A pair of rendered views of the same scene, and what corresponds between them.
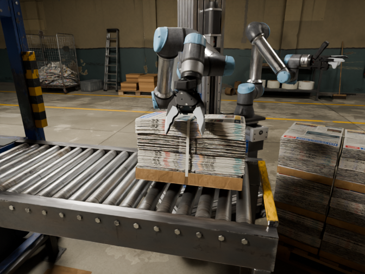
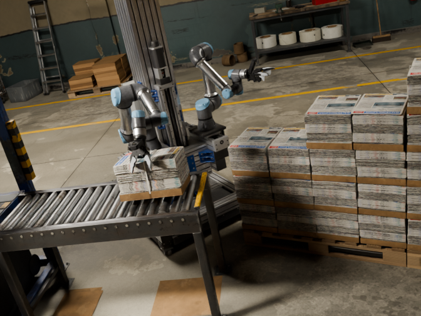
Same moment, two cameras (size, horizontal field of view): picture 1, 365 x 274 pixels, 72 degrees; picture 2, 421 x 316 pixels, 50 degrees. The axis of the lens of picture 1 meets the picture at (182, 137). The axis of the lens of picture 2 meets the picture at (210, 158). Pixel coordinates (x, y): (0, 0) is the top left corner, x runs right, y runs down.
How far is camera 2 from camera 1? 1.82 m
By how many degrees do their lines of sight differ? 5
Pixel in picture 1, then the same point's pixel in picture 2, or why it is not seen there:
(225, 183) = (172, 192)
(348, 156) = (272, 154)
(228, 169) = (172, 185)
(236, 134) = (171, 164)
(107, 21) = not seen: outside the picture
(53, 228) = (79, 239)
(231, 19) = not seen: outside the picture
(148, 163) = (126, 190)
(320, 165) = (258, 163)
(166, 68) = (126, 114)
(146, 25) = not seen: outside the picture
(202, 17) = (148, 54)
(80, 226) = (95, 234)
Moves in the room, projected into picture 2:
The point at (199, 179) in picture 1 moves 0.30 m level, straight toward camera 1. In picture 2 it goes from (157, 193) to (153, 221)
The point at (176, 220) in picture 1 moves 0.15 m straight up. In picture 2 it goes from (147, 217) to (141, 194)
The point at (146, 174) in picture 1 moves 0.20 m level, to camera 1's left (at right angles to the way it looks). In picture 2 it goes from (126, 197) to (93, 204)
